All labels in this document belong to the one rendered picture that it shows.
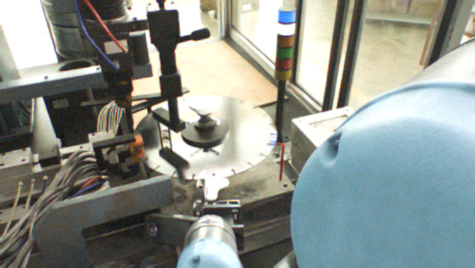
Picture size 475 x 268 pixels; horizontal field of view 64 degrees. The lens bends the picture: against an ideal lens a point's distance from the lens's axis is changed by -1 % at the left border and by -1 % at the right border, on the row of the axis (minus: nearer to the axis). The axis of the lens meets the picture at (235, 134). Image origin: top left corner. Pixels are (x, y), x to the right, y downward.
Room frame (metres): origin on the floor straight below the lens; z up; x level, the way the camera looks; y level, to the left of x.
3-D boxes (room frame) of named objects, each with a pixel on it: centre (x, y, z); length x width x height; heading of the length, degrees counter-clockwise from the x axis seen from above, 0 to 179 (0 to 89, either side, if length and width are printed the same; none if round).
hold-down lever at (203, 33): (0.66, 0.09, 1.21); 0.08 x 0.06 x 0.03; 111
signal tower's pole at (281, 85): (0.95, -0.13, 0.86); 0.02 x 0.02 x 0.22
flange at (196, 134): (0.72, 0.07, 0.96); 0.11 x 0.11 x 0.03
